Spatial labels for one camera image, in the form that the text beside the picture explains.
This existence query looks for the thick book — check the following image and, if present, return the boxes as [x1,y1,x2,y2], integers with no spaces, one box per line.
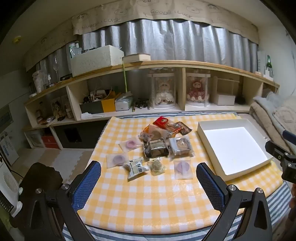
[122,53,151,63]

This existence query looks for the red dress doll display case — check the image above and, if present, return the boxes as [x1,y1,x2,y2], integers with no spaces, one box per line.
[185,72,211,107]

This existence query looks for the grey curtain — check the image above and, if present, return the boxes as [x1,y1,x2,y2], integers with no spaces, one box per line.
[35,20,258,79]

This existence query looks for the cream dress doll display case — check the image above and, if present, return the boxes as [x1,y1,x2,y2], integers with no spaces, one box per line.
[148,72,176,110]

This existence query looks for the green glass bottle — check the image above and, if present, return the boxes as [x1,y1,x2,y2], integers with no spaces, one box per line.
[265,55,273,77]

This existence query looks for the grey mooncake packet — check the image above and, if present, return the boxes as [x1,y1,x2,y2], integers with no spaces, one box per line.
[169,136,193,158]

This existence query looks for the tissue box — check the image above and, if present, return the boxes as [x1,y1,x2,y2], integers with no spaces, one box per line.
[115,93,134,111]

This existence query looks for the orange windowed snack packet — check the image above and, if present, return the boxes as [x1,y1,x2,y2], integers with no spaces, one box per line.
[139,124,168,142]

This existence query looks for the yellow checkered tablecloth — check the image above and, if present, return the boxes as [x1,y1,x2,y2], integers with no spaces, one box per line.
[76,115,284,233]

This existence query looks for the white textured storage box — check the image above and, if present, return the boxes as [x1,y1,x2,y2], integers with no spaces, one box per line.
[70,45,125,77]

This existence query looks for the small white box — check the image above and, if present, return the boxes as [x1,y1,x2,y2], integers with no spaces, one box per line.
[216,94,236,106]

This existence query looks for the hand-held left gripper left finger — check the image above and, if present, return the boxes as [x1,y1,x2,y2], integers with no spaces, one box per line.
[28,160,102,241]

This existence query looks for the cream knit blanket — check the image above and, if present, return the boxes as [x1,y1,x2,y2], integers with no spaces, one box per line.
[273,97,296,139]

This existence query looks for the green pastry clear packet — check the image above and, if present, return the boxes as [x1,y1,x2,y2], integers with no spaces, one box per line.
[147,157,166,176]

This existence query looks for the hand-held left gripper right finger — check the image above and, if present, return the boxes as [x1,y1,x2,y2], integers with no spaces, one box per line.
[196,162,274,241]

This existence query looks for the printed picture cards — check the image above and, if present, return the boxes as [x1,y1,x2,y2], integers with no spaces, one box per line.
[51,95,70,118]

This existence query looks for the white shallow tray box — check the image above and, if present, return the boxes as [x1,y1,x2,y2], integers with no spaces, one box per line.
[196,119,274,182]

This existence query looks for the red snack packet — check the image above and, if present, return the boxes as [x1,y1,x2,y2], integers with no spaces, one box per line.
[153,116,173,129]

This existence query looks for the beige fleece blanket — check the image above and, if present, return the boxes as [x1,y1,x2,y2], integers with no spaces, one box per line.
[249,102,289,149]

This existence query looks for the green ribbon bookmark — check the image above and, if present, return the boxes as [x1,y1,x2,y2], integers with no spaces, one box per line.
[123,61,128,93]

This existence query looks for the red box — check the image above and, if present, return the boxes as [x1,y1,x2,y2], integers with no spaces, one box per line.
[42,134,57,148]

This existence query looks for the brown gold-striped snack packet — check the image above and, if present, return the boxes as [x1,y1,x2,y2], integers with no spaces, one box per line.
[168,122,192,136]

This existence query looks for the light grey blanket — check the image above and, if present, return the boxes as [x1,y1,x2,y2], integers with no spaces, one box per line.
[253,93,286,112]

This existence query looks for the white fan heater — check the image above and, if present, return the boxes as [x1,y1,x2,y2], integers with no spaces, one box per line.
[0,160,23,217]

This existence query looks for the dark foil cake packet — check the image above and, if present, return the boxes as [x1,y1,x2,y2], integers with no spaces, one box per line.
[143,138,170,158]

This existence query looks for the wooden shelf unit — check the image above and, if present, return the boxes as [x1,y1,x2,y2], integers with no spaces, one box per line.
[23,60,280,149]

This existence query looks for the white paper bag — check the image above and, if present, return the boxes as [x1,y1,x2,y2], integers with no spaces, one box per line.
[0,132,20,166]

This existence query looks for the yellow and dark box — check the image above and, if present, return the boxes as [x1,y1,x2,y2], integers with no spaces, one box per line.
[80,97,116,114]

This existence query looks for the beige printed valance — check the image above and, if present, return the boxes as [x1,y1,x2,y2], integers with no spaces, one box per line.
[23,0,259,72]

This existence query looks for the wine glass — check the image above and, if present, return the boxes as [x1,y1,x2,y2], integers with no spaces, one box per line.
[53,52,60,82]

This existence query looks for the glass jar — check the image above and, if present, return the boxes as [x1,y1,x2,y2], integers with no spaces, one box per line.
[32,70,47,93]

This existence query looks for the clear glass bottle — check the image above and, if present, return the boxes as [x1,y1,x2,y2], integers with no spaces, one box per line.
[69,41,82,58]

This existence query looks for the white candy packet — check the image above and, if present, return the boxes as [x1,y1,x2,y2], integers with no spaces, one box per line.
[124,157,148,181]

